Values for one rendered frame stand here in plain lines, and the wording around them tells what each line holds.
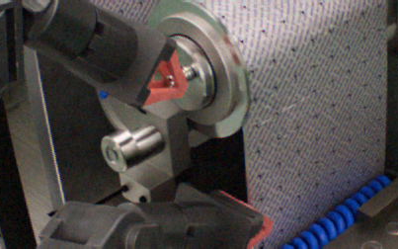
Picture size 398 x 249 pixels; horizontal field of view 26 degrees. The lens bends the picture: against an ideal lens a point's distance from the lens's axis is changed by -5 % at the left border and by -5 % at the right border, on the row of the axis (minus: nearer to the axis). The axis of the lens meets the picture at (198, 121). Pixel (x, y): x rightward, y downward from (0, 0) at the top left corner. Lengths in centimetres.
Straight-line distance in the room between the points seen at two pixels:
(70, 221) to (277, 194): 27
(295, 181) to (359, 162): 12
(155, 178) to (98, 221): 20
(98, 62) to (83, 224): 13
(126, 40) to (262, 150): 22
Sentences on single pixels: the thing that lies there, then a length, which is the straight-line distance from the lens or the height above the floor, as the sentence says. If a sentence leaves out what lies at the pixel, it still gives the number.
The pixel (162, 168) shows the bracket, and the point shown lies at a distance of 93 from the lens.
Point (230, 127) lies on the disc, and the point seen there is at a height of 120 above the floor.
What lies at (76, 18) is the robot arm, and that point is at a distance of 70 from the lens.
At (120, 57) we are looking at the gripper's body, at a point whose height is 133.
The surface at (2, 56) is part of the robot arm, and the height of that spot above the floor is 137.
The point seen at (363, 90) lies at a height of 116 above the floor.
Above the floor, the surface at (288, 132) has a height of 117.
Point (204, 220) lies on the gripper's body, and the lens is 84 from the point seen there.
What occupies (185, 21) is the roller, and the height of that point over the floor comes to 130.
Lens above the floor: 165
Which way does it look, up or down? 30 degrees down
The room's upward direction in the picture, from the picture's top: 6 degrees counter-clockwise
